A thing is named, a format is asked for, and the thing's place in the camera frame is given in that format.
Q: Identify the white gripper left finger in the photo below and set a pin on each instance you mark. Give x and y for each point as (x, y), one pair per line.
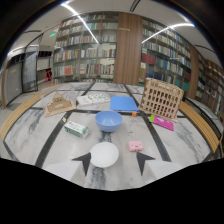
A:
(71, 168)

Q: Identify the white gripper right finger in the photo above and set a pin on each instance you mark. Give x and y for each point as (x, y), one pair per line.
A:
(156, 167)

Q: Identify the blue plastic bowl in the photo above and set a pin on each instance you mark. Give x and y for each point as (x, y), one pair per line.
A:
(108, 120)

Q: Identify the pink block with holes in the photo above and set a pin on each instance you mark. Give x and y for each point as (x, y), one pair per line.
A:
(136, 145)

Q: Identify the white round plate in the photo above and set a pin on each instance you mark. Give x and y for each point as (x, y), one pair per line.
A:
(104, 154)

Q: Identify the green and white carton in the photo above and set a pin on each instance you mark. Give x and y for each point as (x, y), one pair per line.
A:
(76, 129)

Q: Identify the magenta flat card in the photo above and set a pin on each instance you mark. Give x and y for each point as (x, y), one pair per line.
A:
(163, 122)

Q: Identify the small yellow piece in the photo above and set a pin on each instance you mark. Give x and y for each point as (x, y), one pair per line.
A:
(64, 120)

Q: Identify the small green piece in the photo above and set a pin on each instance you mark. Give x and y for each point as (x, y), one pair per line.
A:
(151, 118)

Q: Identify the small orange block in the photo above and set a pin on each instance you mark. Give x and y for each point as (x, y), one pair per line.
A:
(134, 114)

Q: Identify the wooden castle model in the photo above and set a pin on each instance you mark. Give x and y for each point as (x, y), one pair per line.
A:
(59, 104)

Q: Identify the wooden lattice building model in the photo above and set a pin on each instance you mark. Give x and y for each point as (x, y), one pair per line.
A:
(162, 99)

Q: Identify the blue flat board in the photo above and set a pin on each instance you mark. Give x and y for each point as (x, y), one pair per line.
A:
(123, 103)

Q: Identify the white box with coloured dots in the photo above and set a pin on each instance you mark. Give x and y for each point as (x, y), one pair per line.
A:
(92, 99)

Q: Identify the red step stool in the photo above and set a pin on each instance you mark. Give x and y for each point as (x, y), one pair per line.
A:
(48, 76)

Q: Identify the tall bookshelf with books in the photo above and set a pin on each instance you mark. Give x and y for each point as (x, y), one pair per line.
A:
(86, 50)

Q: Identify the long bookshelf wall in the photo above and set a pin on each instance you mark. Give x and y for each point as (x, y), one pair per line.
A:
(173, 60)

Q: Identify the brown wooden wall panel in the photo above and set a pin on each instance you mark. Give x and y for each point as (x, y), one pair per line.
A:
(128, 49)

